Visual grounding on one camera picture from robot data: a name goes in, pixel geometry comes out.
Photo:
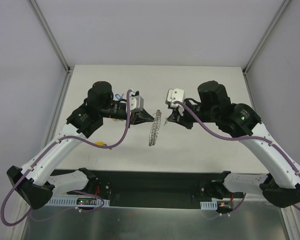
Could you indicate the yellow tag key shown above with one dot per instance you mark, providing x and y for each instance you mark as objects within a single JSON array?
[
  {"x": 101, "y": 143},
  {"x": 117, "y": 120}
]

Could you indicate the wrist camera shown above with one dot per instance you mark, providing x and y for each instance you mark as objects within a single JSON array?
[
  {"x": 173, "y": 96},
  {"x": 135, "y": 101}
]

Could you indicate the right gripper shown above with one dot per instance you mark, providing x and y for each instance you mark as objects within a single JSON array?
[{"x": 181, "y": 119}]

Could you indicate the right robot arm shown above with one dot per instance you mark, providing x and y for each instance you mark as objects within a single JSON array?
[{"x": 238, "y": 122}]

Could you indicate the left aluminium frame rail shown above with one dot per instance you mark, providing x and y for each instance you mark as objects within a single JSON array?
[{"x": 61, "y": 83}]

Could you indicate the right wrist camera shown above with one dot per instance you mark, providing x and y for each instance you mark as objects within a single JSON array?
[{"x": 173, "y": 96}]

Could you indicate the blue tag key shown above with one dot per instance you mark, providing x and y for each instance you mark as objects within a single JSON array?
[{"x": 118, "y": 96}]

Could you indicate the right white cable duct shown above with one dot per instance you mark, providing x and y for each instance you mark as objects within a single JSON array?
[{"x": 209, "y": 205}]

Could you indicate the right aluminium frame rail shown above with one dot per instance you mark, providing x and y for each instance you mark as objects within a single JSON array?
[{"x": 264, "y": 78}]

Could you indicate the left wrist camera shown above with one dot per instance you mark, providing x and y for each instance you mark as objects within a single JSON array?
[{"x": 135, "y": 101}]

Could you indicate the yellow tag key lower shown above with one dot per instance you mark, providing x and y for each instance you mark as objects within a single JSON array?
[{"x": 101, "y": 143}]

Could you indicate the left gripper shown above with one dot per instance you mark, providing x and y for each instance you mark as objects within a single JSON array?
[{"x": 134, "y": 117}]

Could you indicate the metal disc with keyrings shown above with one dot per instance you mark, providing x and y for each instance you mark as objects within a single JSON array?
[{"x": 154, "y": 132}]

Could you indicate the yellow tag key upper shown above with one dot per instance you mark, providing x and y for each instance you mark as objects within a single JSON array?
[{"x": 117, "y": 120}]

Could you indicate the aluminium frame rail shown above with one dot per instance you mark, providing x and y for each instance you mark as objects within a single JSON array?
[
  {"x": 264, "y": 78},
  {"x": 61, "y": 83}
]

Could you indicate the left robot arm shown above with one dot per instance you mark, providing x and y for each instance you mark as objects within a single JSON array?
[{"x": 34, "y": 181}]

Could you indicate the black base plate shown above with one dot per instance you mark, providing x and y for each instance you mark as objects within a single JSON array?
[{"x": 171, "y": 190}]

